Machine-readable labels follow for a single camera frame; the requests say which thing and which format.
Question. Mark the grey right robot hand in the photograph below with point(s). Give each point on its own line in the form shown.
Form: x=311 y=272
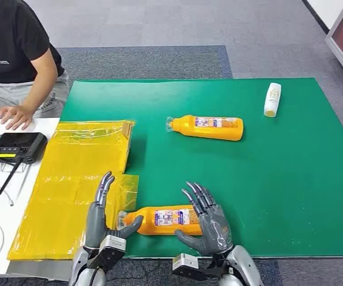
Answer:
x=214 y=233

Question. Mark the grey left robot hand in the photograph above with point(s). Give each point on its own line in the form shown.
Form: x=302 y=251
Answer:
x=96 y=225

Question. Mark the orange detergent bottle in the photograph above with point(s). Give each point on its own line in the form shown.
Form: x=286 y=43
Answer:
x=148 y=222
x=210 y=129

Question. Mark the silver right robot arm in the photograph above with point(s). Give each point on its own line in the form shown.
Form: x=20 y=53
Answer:
x=243 y=264

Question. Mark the small white bottle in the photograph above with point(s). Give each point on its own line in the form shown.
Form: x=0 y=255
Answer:
x=272 y=98

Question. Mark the yellow plastic-wrapped box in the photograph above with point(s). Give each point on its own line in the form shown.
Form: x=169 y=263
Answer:
x=70 y=177

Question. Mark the green mat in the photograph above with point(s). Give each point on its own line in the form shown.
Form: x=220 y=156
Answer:
x=264 y=177

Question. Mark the black remote controller with antennas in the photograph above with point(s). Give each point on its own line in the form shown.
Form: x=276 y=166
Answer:
x=19 y=147

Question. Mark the person's hand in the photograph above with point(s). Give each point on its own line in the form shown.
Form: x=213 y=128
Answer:
x=15 y=115

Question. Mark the person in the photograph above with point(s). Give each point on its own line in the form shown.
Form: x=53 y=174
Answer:
x=10 y=39

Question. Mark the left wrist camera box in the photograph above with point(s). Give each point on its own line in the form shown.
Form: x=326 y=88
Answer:
x=113 y=244

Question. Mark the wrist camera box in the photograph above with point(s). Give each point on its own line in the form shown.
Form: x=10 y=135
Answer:
x=113 y=244
x=186 y=263

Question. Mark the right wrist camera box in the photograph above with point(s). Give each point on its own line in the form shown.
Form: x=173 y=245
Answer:
x=186 y=263

